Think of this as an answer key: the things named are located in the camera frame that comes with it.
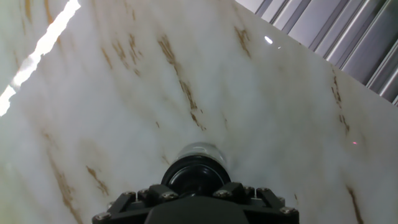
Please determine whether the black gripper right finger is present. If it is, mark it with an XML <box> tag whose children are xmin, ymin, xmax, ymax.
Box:
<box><xmin>213</xmin><ymin>182</ymin><xmax>300</xmax><ymax>224</ymax></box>

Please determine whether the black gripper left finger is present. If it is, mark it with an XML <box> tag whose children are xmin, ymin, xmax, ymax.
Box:
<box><xmin>92</xmin><ymin>184</ymin><xmax>180</xmax><ymax>224</ymax></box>

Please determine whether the marble pattern board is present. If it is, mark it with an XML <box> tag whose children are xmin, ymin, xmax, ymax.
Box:
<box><xmin>0</xmin><ymin>0</ymin><xmax>398</xmax><ymax>224</ymax></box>

